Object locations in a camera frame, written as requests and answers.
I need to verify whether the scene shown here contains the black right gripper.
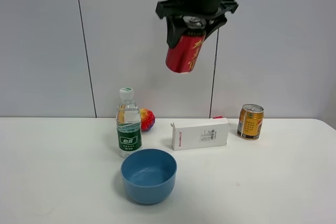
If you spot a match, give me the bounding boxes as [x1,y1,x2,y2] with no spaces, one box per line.
[155,0,238,48]

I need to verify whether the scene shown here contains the clear water bottle green label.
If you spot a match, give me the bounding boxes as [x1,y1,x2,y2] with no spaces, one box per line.
[116,88,142,158]

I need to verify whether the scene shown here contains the blue plastic bowl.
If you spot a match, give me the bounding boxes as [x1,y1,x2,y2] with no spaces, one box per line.
[120,148,177,205]

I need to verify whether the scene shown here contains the gold drink can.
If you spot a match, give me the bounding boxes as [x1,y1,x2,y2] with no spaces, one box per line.
[237,104,264,140]

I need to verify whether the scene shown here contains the rainbow coloured ball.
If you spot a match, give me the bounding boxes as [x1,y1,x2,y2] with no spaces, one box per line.
[139,108,155,132]

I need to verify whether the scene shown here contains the red drink can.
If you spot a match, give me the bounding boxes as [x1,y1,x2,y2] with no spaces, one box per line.
[165,16,205,73]

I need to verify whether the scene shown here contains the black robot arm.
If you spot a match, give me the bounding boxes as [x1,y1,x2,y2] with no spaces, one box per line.
[155,0,238,48]

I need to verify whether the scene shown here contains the white cardboard box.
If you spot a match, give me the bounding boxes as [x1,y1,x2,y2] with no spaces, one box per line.
[171,118,230,151]

